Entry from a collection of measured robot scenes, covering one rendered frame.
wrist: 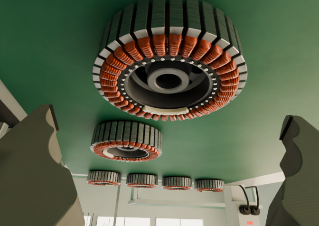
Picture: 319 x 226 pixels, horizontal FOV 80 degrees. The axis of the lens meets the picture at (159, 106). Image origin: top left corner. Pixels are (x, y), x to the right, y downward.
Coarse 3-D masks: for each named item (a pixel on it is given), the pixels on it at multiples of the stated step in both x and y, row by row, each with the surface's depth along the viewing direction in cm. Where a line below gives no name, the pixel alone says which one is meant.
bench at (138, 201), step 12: (132, 192) 348; (252, 192) 329; (132, 204) 317; (144, 204) 301; (156, 204) 287; (168, 204) 279; (180, 204) 283; (192, 204) 287; (204, 204) 292; (216, 204) 296
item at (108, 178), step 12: (96, 180) 60; (108, 180) 60; (120, 180) 64; (132, 180) 63; (144, 180) 63; (156, 180) 65; (168, 180) 67; (180, 180) 66; (204, 180) 69; (216, 180) 69
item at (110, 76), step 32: (160, 0) 11; (192, 0) 11; (128, 32) 10; (160, 32) 10; (192, 32) 10; (224, 32) 11; (96, 64) 12; (128, 64) 12; (160, 64) 14; (192, 64) 12; (224, 64) 11; (128, 96) 16; (160, 96) 18; (192, 96) 17; (224, 96) 15
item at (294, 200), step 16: (288, 128) 10; (304, 128) 9; (288, 144) 10; (304, 144) 8; (288, 160) 8; (304, 160) 7; (288, 176) 7; (304, 176) 7; (288, 192) 6; (304, 192) 6; (272, 208) 7; (288, 208) 6; (304, 208) 6; (272, 224) 6; (288, 224) 6; (304, 224) 5
